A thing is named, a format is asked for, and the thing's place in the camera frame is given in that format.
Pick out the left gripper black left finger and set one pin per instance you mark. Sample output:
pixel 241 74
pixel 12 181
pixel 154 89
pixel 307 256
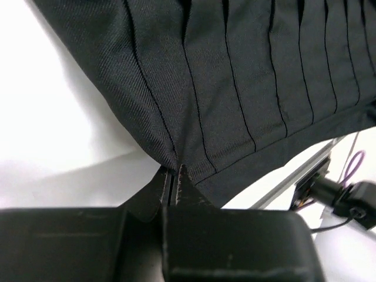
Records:
pixel 145 204

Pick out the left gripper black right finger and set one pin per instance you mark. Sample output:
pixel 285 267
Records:
pixel 186 194

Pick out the black pleated skirt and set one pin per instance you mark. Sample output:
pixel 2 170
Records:
pixel 229 89

